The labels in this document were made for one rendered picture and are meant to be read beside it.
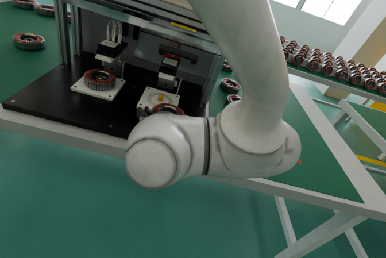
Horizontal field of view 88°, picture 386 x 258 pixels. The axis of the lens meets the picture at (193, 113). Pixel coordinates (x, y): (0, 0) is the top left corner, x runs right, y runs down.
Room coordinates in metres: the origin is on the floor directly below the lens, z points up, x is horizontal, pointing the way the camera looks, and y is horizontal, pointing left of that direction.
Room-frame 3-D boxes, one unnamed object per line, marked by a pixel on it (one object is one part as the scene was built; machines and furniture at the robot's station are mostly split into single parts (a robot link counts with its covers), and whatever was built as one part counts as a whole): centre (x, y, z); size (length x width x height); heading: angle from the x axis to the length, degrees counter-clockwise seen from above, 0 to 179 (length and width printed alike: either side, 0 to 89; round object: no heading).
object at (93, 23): (0.91, 0.30, 0.92); 0.66 x 0.01 x 0.30; 98
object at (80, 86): (0.64, 0.38, 0.78); 0.15 x 0.15 x 0.01; 8
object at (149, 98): (0.67, 0.14, 0.78); 0.15 x 0.15 x 0.01; 8
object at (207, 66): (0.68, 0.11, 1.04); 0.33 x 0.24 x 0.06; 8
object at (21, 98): (0.67, 0.27, 0.76); 0.64 x 0.47 x 0.02; 98
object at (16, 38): (0.77, 0.80, 0.77); 0.11 x 0.11 x 0.04
